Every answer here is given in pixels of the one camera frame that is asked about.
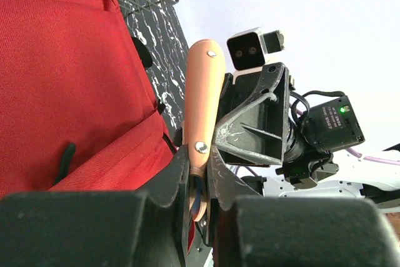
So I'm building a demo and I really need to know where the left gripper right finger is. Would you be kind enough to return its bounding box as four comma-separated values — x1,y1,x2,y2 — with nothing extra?
208,149,399,266

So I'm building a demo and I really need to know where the red backpack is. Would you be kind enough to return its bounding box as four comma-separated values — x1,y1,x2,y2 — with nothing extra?
1,0,174,196

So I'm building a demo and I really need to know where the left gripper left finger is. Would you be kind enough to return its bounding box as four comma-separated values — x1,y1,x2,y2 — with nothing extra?
1,146,189,266

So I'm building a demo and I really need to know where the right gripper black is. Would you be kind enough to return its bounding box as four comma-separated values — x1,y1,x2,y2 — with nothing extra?
213,63,365,189

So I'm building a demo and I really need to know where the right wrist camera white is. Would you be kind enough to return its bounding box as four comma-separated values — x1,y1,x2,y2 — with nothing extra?
226,27,286,83

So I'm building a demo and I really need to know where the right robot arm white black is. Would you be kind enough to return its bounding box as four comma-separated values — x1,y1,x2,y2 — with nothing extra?
214,63,399,213

